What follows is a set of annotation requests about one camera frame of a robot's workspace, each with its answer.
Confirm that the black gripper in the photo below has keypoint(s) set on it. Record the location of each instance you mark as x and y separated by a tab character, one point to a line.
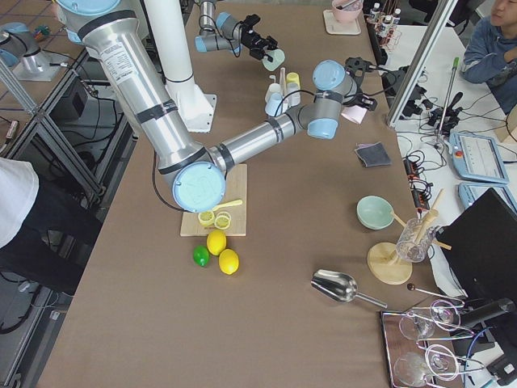
363	99
249	39

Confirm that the green plastic cup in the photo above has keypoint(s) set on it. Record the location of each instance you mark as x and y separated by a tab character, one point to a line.
273	59

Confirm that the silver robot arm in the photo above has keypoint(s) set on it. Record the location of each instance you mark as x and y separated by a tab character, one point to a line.
224	32
196	174

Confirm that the yellow plastic cup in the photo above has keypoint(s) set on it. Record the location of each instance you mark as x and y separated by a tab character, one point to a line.
293	77

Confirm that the grey plastic cup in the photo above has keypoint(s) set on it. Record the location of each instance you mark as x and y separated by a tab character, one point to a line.
272	89

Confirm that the white plastic cup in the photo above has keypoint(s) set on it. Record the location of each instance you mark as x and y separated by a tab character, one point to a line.
294	95

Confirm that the light blue plastic cup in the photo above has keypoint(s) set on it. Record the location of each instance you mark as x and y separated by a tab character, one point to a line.
274	105

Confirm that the glass cup on stand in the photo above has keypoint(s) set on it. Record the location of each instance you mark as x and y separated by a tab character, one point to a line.
415	241

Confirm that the grey folded cloth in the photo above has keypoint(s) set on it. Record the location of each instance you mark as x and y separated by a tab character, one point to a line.
373	155

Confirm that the cream plastic tray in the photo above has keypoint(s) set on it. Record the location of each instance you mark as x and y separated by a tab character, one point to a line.
335	27

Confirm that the tea bottle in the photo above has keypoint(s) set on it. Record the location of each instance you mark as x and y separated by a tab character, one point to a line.
396	16
374	13
386	24

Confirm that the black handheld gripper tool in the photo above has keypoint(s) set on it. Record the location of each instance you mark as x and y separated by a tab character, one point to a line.
451	117

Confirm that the pink bowl with ice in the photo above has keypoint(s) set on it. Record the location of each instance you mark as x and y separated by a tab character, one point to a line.
346	11

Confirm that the reacher grabber tool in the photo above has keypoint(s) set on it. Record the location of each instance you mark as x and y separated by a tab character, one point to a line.
438	131

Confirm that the green ceramic bowl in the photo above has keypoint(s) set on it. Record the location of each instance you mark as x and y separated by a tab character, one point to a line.
374	212

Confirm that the blue teach pendant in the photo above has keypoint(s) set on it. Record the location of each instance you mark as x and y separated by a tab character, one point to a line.
469	192
477	158

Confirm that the person in blue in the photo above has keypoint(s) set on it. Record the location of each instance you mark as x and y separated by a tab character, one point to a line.
490	56

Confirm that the wooden cutting board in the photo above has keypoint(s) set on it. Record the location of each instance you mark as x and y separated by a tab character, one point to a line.
236	188

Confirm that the wooden mug tree stand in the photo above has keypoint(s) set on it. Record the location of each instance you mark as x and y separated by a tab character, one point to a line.
392	263

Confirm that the black monitor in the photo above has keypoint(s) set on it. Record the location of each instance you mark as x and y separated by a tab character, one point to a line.
483	248

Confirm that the lemon slice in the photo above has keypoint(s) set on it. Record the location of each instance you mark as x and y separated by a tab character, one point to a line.
222	220
206	218

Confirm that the silver metal scoop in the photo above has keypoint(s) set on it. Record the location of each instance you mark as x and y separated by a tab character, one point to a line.
341	287

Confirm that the yellow lemon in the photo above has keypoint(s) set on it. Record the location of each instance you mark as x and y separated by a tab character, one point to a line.
216	242
228	261

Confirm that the green lime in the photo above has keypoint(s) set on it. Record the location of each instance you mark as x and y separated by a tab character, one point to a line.
201	256

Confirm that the black tray with glasses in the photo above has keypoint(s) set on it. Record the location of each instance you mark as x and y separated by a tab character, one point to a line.
434	346

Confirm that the person in white shirt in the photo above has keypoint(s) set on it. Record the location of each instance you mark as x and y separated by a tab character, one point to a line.
30	207

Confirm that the white wire cup rack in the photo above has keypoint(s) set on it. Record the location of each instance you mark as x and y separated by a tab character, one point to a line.
283	85

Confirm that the aluminium frame post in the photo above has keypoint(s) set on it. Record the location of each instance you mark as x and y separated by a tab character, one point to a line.
426	45

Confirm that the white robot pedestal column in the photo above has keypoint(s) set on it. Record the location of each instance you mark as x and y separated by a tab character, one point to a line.
166	23

